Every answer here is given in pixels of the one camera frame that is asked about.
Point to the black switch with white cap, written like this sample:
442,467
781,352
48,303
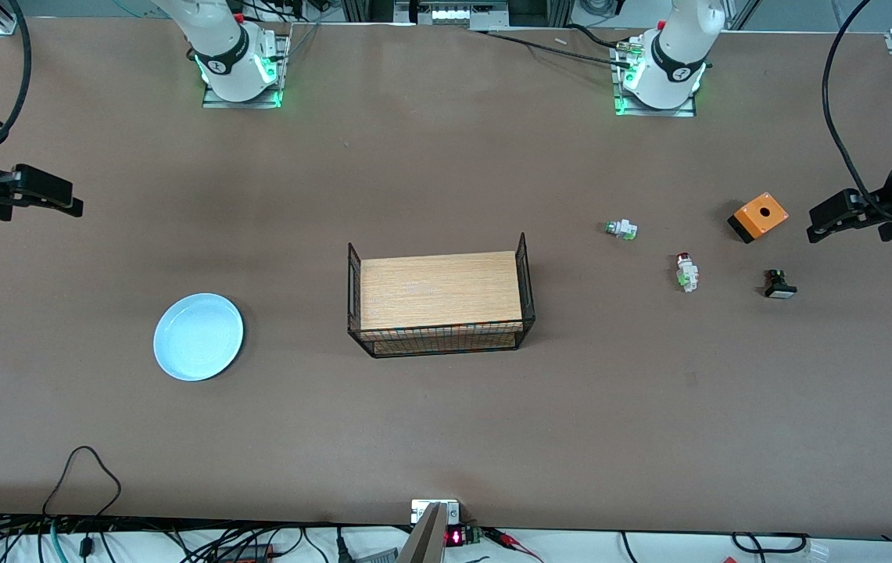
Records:
780,288

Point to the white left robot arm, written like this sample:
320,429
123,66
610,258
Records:
676,55

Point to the grey wedge-shaped bracket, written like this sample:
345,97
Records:
426,539

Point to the small white block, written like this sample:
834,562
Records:
419,512

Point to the light blue plate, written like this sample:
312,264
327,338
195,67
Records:
198,338

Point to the red push button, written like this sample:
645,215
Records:
686,275

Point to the flat black box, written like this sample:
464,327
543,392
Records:
242,553

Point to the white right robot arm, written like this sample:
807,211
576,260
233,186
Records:
223,55

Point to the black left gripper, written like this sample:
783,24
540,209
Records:
889,211

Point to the white power strip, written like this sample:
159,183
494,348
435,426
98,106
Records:
453,14

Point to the orange push button box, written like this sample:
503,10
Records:
762,215

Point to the light wooden board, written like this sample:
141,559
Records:
446,293

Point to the green push button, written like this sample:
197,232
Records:
624,230

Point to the module with red display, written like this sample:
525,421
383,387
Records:
455,537

